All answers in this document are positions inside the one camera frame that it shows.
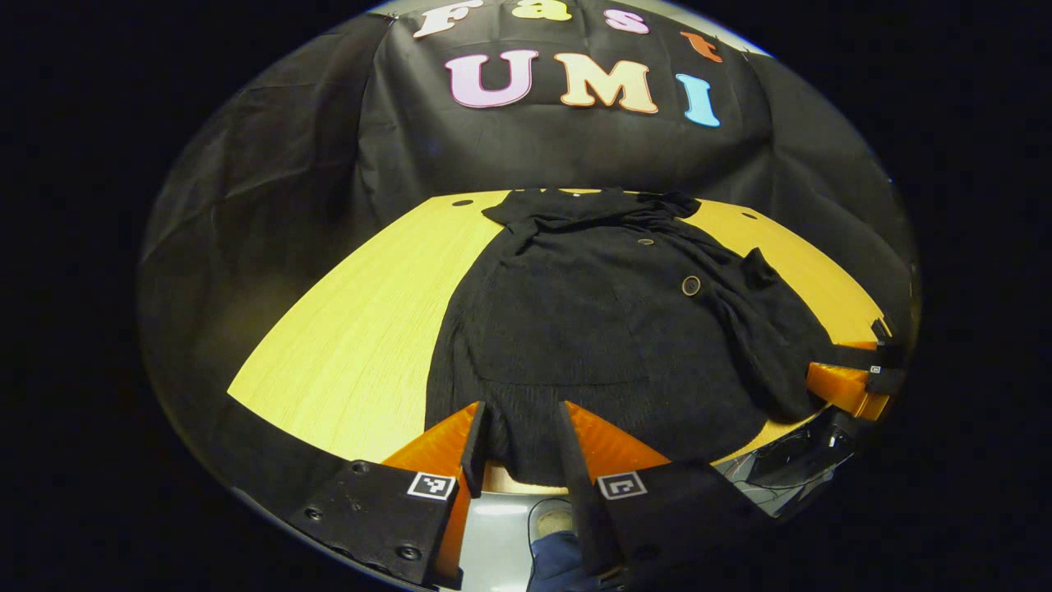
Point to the person's blue trouser leg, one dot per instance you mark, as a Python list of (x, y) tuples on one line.
[(559, 563)]

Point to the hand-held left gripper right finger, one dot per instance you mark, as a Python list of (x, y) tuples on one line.
[(579, 493)]

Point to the black knit cardigan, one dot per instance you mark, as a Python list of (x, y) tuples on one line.
[(592, 345)]

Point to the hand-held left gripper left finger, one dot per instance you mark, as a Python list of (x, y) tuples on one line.
[(474, 460)]

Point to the black backdrop cloth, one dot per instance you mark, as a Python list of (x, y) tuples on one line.
[(534, 156)]

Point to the person's beige shoe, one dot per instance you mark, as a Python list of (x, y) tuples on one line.
[(555, 520)]

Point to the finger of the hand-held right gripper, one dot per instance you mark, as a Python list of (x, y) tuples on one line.
[(838, 385), (881, 330)]

